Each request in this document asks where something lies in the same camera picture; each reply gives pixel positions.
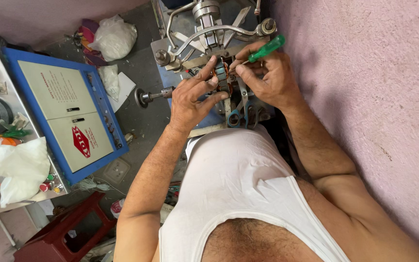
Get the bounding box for white wall socket plate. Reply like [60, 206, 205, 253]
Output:
[103, 157, 131, 184]

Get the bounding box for white plastic bag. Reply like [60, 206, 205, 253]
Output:
[88, 15, 138, 62]

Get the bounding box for metal coil winding machine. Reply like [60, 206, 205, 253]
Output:
[135, 0, 278, 138]

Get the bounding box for colourful cloth scraps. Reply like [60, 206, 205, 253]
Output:
[72, 18, 108, 67]

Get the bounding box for orange round object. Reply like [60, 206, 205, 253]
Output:
[0, 136, 22, 148]

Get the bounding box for white crumpled cloth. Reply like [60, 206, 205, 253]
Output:
[0, 136, 51, 208]

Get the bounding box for bundle of white thread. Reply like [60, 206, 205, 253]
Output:
[72, 176, 113, 193]

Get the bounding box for person's white undershirt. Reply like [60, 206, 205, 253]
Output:
[159, 124, 351, 262]

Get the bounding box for blue handled scissors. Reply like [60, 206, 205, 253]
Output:
[226, 78, 259, 129]

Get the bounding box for copper wound motor stator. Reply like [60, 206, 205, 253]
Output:
[211, 60, 234, 96]

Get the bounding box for person's right hand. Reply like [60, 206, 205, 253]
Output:
[229, 40, 302, 111]

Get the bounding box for person's left hand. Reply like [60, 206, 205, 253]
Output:
[168, 55, 230, 134]

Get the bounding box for green handled screwdriver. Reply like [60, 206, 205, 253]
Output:
[231, 34, 286, 73]

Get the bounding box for red plastic stool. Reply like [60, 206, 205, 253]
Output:
[13, 191, 117, 262]

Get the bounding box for small clear plastic bag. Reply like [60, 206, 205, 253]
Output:
[97, 65, 121, 102]

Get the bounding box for white paper sheet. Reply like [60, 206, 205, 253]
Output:
[107, 72, 137, 113]

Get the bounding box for blue framed control cabinet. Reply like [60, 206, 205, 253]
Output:
[1, 47, 130, 185]

